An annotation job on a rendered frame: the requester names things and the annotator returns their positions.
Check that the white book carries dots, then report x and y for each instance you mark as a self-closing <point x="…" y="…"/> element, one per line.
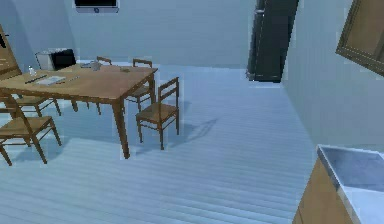
<point x="51" y="80"/>

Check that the brown counter with grey top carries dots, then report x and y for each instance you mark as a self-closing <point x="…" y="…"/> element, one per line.
<point x="346" y="186"/>

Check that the brown wooden chair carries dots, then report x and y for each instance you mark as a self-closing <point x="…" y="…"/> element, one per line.
<point x="142" y="90"/>
<point x="159" y="111"/>
<point x="31" y="101"/>
<point x="25" y="128"/>

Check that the black fridge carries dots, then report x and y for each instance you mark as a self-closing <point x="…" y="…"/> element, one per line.
<point x="271" y="40"/>

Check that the brown wooden dining table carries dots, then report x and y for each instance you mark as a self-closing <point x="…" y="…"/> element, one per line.
<point x="96" y="81"/>

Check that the small clear bottle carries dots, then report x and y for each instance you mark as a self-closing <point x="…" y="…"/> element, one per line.
<point x="32" y="71"/>

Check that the black wall television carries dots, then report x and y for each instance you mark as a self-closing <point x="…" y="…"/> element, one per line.
<point x="96" y="4"/>

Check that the thin grey utensil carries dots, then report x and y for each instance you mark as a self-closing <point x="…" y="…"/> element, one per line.
<point x="72" y="79"/>

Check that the brown wall cupboard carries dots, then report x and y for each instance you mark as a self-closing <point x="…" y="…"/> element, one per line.
<point x="365" y="33"/>

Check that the black and grey bin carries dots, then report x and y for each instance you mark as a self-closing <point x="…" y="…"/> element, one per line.
<point x="56" y="59"/>

